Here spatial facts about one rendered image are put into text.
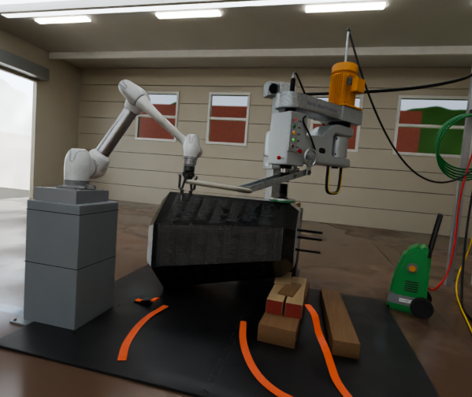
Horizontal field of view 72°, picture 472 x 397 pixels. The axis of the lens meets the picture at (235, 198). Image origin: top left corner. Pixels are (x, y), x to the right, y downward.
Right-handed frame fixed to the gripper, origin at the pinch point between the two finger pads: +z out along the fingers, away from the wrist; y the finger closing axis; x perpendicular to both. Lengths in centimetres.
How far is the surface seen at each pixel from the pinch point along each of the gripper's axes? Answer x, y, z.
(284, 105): 8, 72, -78
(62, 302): 10, -68, 75
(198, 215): 35.0, 21.5, 15.8
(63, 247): 10, -71, 41
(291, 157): 5, 82, -39
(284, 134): 9, 75, -56
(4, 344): -4, -94, 94
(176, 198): 58, 7, 5
